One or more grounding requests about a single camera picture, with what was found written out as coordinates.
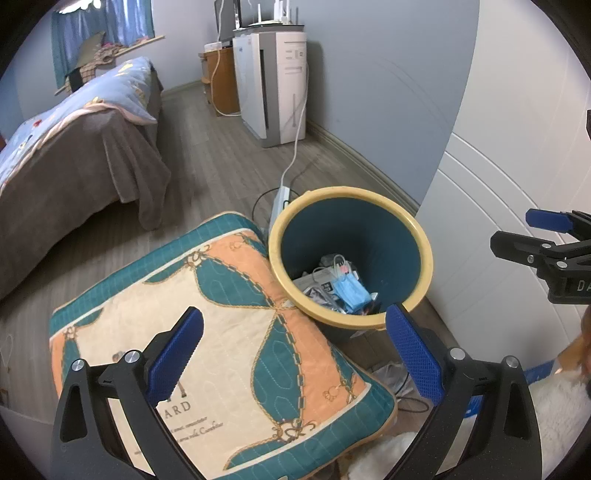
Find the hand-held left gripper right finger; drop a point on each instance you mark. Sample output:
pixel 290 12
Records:
pixel 415 355

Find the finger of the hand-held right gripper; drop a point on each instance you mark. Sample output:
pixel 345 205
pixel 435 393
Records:
pixel 512 247
pixel 547 219

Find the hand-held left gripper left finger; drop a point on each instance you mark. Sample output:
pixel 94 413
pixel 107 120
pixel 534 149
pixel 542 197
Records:
pixel 178 355

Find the blue face mask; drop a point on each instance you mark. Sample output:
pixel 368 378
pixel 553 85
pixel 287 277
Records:
pixel 351 290

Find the yellow rimmed teal bin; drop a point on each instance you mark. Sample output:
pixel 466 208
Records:
pixel 369 230

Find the person's right hand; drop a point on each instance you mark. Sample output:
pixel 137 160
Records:
pixel 579 355

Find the white panelled door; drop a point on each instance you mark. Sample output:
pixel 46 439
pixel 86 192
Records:
pixel 485 230

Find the teal orange patterned cushion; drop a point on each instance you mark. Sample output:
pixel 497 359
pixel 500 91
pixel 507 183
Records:
pixel 231 300

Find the blue cardboard box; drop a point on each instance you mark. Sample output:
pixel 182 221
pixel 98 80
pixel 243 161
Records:
pixel 540 371

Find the white power strip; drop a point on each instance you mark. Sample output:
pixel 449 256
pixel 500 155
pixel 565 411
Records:
pixel 279 203

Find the blue printed quilt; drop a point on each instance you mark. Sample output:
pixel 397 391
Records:
pixel 92 101

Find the white air purifier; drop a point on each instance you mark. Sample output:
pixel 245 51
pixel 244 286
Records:
pixel 249 92

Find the wooden cabinet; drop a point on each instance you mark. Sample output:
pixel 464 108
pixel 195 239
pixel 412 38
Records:
pixel 226 83

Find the black item on sill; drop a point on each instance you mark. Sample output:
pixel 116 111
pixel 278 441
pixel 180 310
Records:
pixel 76 81

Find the pink plaid cloth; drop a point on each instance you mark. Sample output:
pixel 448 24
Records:
pixel 107 54

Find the small white box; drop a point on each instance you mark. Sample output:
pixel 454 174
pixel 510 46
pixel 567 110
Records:
pixel 214 46

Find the wooden window sill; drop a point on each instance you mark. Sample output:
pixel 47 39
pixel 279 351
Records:
pixel 147 40

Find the olive pillow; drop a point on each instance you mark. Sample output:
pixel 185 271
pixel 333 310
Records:
pixel 91 48

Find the white router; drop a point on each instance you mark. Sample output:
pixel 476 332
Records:
pixel 272 23

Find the black monitor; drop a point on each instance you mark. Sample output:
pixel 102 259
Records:
pixel 226 23

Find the blue curtain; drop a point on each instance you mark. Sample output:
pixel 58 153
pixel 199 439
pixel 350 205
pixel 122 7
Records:
pixel 129 18

